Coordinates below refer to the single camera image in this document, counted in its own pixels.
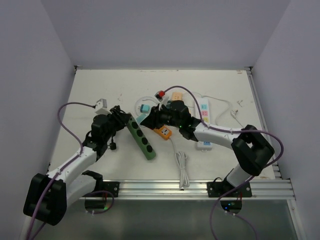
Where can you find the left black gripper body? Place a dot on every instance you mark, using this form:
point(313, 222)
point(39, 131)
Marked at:
point(114, 125)

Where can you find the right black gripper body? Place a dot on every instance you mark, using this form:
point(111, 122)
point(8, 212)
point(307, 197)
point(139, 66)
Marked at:
point(170, 119)

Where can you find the green power strip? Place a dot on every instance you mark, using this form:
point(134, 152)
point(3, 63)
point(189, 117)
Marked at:
point(139, 137)

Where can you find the light cyan plug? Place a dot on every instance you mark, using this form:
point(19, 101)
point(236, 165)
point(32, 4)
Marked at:
point(140, 118)

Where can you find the teal cube plug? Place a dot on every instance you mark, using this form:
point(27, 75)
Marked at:
point(143, 108)

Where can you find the orange power strip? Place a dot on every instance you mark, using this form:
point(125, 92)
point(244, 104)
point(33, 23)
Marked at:
point(164, 132)

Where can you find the wooden beige cube plug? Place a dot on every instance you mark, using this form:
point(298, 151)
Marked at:
point(177, 96)

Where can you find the white power strip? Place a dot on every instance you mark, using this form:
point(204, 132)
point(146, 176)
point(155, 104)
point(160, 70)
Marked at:
point(205, 114)

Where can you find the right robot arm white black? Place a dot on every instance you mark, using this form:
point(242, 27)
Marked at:
point(250, 147)

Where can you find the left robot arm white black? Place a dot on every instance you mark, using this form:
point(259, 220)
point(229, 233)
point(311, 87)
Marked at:
point(49, 195)

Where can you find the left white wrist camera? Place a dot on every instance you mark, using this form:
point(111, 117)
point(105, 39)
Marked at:
point(101, 107)

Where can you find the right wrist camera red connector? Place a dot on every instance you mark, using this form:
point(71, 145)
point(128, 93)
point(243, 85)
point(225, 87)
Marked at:
point(164, 99)

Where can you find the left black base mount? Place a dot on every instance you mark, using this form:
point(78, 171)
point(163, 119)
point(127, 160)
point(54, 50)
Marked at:
point(105, 187)

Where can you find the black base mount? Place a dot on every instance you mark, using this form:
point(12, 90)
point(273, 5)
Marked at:
point(105, 187)
point(227, 188)

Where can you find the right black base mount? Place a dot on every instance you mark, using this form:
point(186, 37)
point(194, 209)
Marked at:
point(227, 188)

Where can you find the aluminium front rail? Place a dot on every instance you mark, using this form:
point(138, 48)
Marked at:
point(198, 190)

